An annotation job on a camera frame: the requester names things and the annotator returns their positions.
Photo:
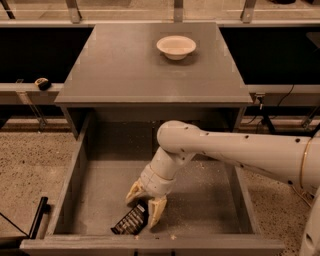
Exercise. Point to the grey cabinet with counter top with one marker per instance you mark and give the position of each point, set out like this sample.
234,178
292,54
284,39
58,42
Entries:
122,76

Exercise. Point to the black stand leg right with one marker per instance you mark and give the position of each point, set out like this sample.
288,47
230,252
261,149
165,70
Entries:
266,119

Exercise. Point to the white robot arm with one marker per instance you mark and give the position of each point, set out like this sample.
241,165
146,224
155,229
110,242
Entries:
287,159

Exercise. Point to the grey metal rail frame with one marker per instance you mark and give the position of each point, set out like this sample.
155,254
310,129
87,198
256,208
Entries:
28,93

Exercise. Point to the grey top drawer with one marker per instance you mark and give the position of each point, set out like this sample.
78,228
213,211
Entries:
209,211

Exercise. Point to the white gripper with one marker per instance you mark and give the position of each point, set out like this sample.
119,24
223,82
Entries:
155,183

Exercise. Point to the black post at left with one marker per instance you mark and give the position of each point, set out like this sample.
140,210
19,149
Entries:
43,208

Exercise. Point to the yellow black tape measure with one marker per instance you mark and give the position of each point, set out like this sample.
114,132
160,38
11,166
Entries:
43,83

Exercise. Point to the black rxbar chocolate wrapper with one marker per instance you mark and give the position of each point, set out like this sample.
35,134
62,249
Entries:
134,221

